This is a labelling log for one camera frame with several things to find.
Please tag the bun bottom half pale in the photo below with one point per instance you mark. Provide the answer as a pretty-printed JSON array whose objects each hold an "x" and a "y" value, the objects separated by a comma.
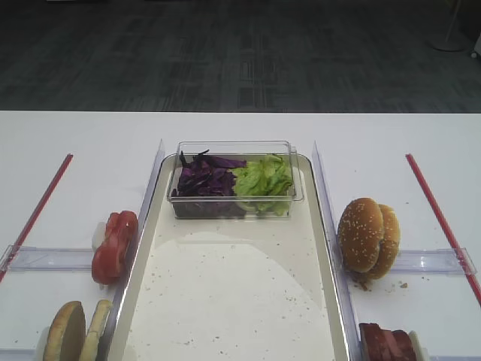
[{"x": 96, "y": 329}]

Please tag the green lettuce leaves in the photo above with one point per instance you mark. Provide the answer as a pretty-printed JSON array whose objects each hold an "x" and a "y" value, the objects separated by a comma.
[{"x": 269, "y": 176}]

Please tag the white tomato holder block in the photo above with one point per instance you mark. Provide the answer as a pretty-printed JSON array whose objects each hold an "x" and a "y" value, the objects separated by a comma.
[{"x": 98, "y": 235}]

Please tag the red tomato slices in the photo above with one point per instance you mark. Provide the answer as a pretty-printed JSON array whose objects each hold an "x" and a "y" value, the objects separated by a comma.
[{"x": 109, "y": 260}]

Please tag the brown meat patty slices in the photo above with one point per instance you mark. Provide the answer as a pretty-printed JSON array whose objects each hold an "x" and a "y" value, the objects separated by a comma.
[{"x": 385, "y": 345}]

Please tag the clear plastic salad box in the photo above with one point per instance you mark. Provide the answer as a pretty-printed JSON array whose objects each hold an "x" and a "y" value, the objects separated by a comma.
[{"x": 240, "y": 150}]

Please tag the purple cabbage shreds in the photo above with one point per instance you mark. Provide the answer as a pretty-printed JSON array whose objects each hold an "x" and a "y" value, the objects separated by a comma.
[{"x": 206, "y": 176}]

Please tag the left long clear divider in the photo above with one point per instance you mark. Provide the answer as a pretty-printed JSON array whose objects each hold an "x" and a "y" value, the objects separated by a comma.
[{"x": 133, "y": 248}]

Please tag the long clear divider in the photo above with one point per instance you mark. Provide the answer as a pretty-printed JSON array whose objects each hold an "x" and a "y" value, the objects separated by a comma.
[
  {"x": 349, "y": 326},
  {"x": 133, "y": 248}
]

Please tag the silver metal tray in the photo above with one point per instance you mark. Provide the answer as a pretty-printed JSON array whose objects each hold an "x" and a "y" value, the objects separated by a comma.
[{"x": 231, "y": 289}]

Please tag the sesame bun top front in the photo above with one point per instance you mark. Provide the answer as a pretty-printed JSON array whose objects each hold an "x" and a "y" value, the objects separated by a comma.
[{"x": 360, "y": 231}]

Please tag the sesame bun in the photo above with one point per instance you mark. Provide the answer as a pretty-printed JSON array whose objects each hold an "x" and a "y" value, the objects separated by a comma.
[
  {"x": 389, "y": 245},
  {"x": 360, "y": 231}
]

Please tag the sesame bun top rear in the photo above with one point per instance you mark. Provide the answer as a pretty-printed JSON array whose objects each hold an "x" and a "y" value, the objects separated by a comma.
[{"x": 389, "y": 245}]

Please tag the left red tape strip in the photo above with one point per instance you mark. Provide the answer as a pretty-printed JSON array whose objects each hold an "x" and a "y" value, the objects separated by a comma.
[{"x": 37, "y": 210}]

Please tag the red tape strip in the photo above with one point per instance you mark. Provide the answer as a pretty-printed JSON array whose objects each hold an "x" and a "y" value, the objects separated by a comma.
[
  {"x": 443, "y": 222},
  {"x": 37, "y": 210}
]

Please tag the right long clear divider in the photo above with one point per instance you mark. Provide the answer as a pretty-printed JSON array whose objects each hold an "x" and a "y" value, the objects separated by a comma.
[{"x": 349, "y": 326}]

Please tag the right upper clear crossbar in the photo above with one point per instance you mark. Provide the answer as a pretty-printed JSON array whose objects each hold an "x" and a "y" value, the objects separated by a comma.
[{"x": 437, "y": 262}]

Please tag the clear crossbar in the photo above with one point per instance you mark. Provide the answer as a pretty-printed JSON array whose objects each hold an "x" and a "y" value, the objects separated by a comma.
[
  {"x": 22, "y": 259},
  {"x": 437, "y": 262}
]

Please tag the right red tape strip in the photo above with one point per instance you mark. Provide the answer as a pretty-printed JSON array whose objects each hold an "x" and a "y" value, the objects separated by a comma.
[{"x": 443, "y": 222}]

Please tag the bun bottom half toasted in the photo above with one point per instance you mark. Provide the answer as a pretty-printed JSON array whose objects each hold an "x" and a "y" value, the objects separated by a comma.
[{"x": 66, "y": 334}]

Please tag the left upper clear crossbar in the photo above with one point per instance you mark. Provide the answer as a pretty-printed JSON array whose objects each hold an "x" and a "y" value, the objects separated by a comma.
[{"x": 22, "y": 259}]

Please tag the white patty holder block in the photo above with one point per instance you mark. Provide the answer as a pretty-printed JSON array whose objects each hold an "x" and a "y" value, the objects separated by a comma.
[{"x": 420, "y": 351}]

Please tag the white bun holder block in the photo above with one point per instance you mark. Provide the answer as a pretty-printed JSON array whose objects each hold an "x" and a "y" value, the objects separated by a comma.
[{"x": 43, "y": 337}]

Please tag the white floor stand base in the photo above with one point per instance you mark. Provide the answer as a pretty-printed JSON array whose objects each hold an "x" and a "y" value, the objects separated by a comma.
[{"x": 449, "y": 42}]

